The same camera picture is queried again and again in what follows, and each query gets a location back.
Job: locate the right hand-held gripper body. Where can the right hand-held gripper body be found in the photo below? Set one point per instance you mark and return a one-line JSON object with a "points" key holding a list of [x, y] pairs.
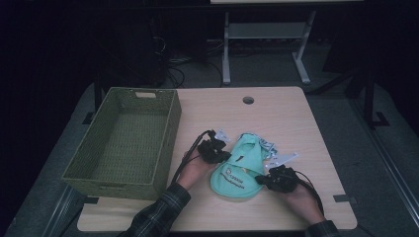
{"points": [[283, 176]]}

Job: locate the person's right hand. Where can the person's right hand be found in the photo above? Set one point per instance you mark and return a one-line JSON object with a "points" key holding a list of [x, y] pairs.
{"points": [[304, 204]]}

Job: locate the grey tape piece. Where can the grey tape piece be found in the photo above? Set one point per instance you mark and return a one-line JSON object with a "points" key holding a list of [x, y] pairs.
{"points": [[344, 198]]}

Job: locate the mint green baby bib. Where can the mint green baby bib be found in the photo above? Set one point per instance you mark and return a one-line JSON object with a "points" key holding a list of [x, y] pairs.
{"points": [[237, 177]]}

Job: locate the white metal table frame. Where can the white metal table frame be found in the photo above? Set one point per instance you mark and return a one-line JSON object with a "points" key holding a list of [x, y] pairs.
{"points": [[263, 31]]}

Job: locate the aluminium floor rail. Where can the aluminium floor rail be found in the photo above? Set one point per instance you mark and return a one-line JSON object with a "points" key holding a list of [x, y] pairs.
{"points": [[61, 210], [392, 164]]}

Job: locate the green woven basket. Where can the green woven basket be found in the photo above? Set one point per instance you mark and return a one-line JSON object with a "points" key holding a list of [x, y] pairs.
{"points": [[105, 177]]}

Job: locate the dark cabinet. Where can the dark cabinet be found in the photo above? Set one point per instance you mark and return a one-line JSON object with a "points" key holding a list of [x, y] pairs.
{"points": [[131, 49]]}

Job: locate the person's left hand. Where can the person's left hand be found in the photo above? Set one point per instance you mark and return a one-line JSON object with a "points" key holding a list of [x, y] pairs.
{"points": [[194, 171]]}

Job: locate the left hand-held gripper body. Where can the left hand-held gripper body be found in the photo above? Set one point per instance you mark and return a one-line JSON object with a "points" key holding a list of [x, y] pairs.
{"points": [[210, 149]]}

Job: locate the black tape piece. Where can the black tape piece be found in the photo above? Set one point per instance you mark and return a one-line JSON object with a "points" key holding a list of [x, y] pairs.
{"points": [[91, 200]]}

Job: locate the black metal stand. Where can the black metal stand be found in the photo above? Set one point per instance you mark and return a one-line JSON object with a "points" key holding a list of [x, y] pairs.
{"points": [[95, 98], [370, 98]]}

